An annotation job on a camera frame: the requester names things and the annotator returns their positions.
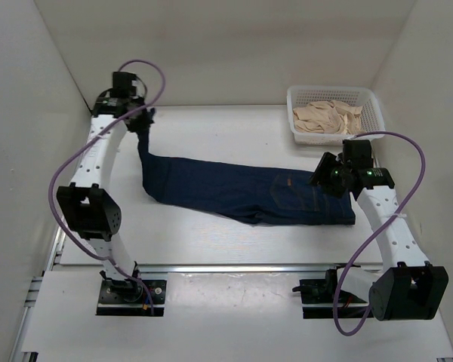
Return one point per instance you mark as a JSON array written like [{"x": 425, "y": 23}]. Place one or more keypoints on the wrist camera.
[
  {"x": 357, "y": 154},
  {"x": 124, "y": 85}
]

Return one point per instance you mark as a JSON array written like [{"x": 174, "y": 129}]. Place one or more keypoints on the white plastic mesh basket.
[{"x": 299, "y": 96}]

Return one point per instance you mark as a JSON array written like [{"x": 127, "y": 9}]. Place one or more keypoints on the dark blue denim trousers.
[{"x": 252, "y": 195}]

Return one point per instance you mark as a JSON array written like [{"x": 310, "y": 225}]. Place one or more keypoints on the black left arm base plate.
[{"x": 127, "y": 298}]

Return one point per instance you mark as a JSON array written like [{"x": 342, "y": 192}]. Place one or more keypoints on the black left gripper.
[{"x": 143, "y": 125}]

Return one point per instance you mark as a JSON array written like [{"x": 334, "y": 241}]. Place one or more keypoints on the beige trousers in basket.
[{"x": 328, "y": 117}]

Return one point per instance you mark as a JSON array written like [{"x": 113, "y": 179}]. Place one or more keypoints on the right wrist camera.
[{"x": 357, "y": 154}]

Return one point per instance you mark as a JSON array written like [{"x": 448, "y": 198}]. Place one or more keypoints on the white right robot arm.
[{"x": 409, "y": 286}]

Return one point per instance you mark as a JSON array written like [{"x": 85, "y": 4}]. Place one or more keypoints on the aluminium front rail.
[{"x": 221, "y": 268}]

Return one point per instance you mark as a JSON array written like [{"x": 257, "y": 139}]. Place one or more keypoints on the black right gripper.
[{"x": 326, "y": 163}]

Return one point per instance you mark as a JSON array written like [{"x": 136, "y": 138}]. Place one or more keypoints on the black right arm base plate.
[{"x": 317, "y": 301}]

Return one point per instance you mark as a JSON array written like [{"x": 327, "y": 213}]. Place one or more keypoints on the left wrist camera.
[{"x": 124, "y": 85}]

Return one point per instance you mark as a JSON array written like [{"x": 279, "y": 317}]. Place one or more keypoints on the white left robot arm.
[{"x": 84, "y": 209}]

